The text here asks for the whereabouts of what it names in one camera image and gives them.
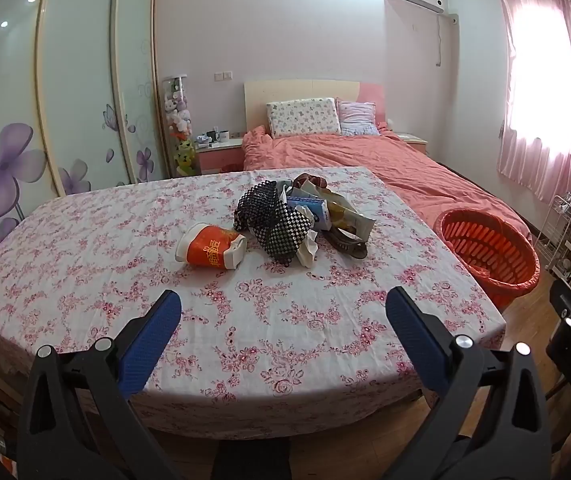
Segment white wire rack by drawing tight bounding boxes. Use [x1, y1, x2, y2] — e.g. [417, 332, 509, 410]
[533, 192, 571, 276]

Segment air conditioner pipe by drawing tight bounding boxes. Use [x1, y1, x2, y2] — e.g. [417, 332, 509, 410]
[434, 12, 459, 68]

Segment floral white pillow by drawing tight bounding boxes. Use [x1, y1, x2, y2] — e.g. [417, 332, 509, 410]
[266, 98, 342, 139]

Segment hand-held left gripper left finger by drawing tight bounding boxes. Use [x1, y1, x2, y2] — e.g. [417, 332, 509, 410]
[16, 290, 183, 480]

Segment orange paper cup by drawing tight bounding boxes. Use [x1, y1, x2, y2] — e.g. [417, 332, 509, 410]
[175, 223, 247, 270]

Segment flower print sliding wardrobe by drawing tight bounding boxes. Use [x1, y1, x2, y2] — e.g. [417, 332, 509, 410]
[0, 0, 171, 281]

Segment pink white nightstand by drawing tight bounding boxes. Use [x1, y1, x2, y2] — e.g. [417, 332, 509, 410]
[195, 137, 245, 176]
[395, 131, 429, 153]

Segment black white mesh cloth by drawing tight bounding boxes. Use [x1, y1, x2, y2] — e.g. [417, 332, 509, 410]
[234, 179, 316, 267]

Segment bed with salmon blanket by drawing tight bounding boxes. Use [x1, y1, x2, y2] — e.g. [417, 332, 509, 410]
[242, 127, 531, 241]

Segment pink curtain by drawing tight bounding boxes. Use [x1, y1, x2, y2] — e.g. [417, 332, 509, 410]
[495, 0, 571, 206]

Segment brown hair scrunchie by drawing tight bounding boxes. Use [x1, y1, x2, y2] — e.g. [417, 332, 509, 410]
[293, 172, 331, 191]

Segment dark sandal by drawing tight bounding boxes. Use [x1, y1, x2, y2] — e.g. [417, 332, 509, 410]
[323, 227, 369, 260]

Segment beige wooden headboard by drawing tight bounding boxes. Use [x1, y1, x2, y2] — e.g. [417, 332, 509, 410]
[244, 79, 386, 133]

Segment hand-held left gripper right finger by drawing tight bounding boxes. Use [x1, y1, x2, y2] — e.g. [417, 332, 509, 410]
[385, 287, 552, 480]

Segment pink floral tablecloth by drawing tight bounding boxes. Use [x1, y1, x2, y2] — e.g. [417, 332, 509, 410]
[0, 166, 509, 436]

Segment orange plastic basket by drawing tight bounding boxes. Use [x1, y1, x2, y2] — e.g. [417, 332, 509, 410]
[434, 207, 541, 311]

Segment clear tube of plush toys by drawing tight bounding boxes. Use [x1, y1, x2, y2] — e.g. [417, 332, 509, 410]
[162, 75, 198, 178]

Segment snack bag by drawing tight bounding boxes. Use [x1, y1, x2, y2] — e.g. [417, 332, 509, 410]
[300, 180, 377, 241]

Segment pink striped pillow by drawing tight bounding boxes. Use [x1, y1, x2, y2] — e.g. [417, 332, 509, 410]
[336, 101, 380, 137]

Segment white tissue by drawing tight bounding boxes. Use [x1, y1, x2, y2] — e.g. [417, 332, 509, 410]
[295, 232, 321, 268]

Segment blue tissue pack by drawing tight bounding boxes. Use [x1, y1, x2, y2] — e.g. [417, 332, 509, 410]
[288, 195, 333, 231]

